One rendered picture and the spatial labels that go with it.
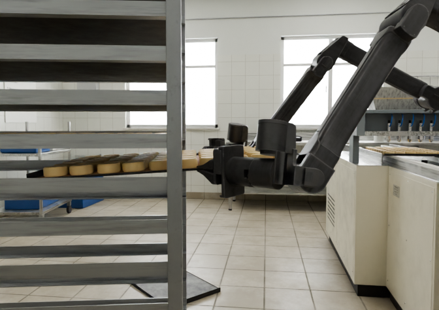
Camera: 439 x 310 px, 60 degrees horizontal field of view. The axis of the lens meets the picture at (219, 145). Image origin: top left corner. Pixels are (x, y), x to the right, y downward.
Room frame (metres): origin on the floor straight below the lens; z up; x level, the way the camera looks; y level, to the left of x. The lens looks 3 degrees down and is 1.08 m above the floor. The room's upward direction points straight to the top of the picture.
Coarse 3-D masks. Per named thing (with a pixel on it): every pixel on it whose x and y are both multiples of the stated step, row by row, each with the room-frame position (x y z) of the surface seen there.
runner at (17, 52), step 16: (0, 48) 0.77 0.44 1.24; (16, 48) 0.77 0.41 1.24; (32, 48) 0.77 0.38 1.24; (48, 48) 0.77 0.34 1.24; (64, 48) 0.78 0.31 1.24; (80, 48) 0.78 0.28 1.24; (96, 48) 0.78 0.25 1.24; (112, 48) 0.78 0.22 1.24; (128, 48) 0.78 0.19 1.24; (144, 48) 0.79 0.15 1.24; (160, 48) 0.79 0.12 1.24
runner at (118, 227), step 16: (0, 224) 0.77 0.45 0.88; (16, 224) 0.77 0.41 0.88; (32, 224) 0.77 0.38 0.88; (48, 224) 0.77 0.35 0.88; (64, 224) 0.78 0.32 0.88; (80, 224) 0.78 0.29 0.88; (96, 224) 0.78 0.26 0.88; (112, 224) 0.78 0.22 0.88; (128, 224) 0.78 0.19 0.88; (144, 224) 0.79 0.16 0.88; (160, 224) 0.79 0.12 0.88
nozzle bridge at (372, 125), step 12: (372, 120) 2.41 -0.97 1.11; (384, 120) 2.40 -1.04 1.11; (396, 120) 2.39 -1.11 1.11; (408, 120) 2.38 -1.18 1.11; (360, 132) 2.34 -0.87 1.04; (372, 132) 2.36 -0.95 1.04; (384, 132) 2.35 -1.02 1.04; (396, 132) 2.34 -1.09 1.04; (408, 132) 2.33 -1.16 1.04; (420, 132) 2.33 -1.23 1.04; (432, 132) 2.32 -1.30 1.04
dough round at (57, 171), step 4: (44, 168) 0.81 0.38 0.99; (48, 168) 0.81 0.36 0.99; (52, 168) 0.81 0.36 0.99; (56, 168) 0.81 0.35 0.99; (60, 168) 0.81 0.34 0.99; (64, 168) 0.82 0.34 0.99; (44, 172) 0.81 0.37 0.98; (48, 172) 0.81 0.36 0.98; (52, 172) 0.81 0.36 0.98; (56, 172) 0.81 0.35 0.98; (60, 172) 0.81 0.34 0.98; (64, 172) 0.82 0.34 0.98; (44, 176) 0.82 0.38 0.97; (48, 176) 0.81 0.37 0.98; (52, 176) 0.81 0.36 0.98; (56, 176) 0.81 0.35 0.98
